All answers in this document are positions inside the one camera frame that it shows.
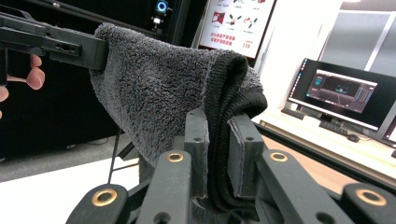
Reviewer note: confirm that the black keyboard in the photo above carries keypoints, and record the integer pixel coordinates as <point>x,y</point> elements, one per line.
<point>292,113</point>

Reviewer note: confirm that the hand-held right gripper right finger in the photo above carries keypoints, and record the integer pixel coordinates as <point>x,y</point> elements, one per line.
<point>246,155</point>

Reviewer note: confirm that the large computer monitor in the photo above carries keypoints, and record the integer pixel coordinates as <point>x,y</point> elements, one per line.
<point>342,90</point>

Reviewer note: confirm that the dark grey towel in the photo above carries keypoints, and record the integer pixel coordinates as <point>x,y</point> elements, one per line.
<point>149,87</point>

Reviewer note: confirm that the white poster with red print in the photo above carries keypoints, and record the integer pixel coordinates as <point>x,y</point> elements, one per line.
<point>236,25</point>

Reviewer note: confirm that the computer monitor with light screen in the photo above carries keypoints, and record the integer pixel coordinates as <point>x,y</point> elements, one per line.
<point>390,133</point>

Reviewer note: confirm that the beige monitor desk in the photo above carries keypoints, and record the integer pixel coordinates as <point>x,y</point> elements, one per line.
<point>358,152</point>

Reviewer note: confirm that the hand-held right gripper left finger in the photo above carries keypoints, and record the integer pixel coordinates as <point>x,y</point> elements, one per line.
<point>196,149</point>

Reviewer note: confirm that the black computer mouse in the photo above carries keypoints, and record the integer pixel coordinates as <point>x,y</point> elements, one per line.
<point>353,137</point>

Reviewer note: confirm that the white table cover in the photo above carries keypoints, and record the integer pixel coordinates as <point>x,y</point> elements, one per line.
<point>46,199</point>

